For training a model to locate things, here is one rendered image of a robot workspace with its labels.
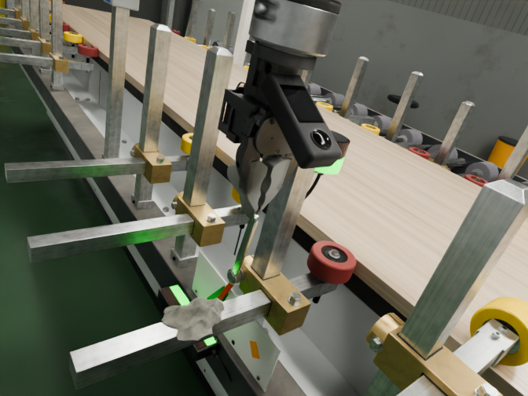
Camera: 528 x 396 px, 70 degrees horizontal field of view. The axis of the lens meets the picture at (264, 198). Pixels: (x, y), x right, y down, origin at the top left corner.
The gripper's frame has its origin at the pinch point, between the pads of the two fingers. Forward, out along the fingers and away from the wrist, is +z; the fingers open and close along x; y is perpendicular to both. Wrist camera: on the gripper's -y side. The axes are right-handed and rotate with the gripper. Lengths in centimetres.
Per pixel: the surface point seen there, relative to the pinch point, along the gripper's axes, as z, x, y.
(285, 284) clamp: 14.1, -8.8, -1.8
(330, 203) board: 11.2, -33.4, 12.9
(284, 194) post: -1.1, -5.9, 1.4
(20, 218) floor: 101, 8, 160
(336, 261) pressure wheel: 10.7, -18.0, -3.2
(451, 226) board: 11, -59, -4
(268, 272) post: 12.7, -6.6, 0.5
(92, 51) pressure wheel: 12, -20, 144
